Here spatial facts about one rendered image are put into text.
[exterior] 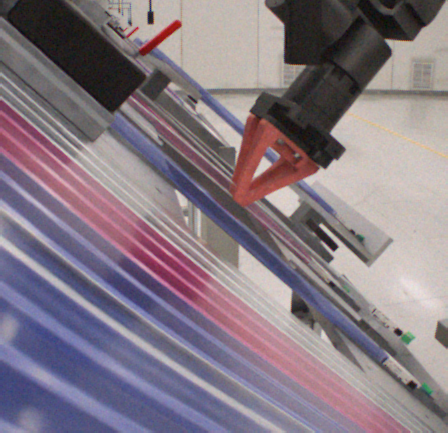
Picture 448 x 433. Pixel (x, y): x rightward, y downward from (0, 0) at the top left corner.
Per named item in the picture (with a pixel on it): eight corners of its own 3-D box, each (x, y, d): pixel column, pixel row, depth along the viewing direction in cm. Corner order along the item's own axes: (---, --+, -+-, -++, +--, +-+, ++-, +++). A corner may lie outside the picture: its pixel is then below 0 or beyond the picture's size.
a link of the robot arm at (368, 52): (408, 53, 46) (373, 44, 51) (369, 2, 42) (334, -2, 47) (365, 108, 47) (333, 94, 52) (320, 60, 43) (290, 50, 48)
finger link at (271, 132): (214, 188, 45) (283, 104, 44) (199, 168, 52) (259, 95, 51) (271, 231, 48) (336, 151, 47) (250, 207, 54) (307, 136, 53)
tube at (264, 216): (402, 340, 61) (408, 333, 61) (407, 346, 60) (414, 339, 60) (57, 51, 42) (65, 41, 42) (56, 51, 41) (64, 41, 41)
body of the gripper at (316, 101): (283, 120, 42) (337, 54, 42) (250, 104, 52) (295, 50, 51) (335, 167, 45) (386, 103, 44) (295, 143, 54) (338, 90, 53)
